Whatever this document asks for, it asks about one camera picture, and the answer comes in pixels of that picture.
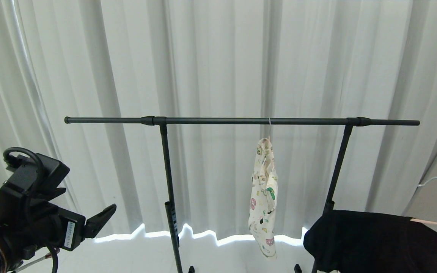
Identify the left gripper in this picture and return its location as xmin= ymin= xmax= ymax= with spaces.
xmin=25 ymin=203 xmax=117 ymax=252

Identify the cream printed garment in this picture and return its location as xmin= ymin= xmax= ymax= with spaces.
xmin=248 ymin=137 xmax=279 ymax=260

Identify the black garment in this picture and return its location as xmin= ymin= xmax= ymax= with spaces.
xmin=303 ymin=210 xmax=437 ymax=273

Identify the black clothes rack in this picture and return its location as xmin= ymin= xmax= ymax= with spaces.
xmin=64 ymin=116 xmax=420 ymax=273

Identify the white curtain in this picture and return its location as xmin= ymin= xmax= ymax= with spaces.
xmin=0 ymin=0 xmax=437 ymax=243

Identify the black cable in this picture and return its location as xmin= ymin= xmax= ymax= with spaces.
xmin=46 ymin=245 xmax=59 ymax=273

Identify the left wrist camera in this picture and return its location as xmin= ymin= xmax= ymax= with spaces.
xmin=0 ymin=147 xmax=70 ymax=224

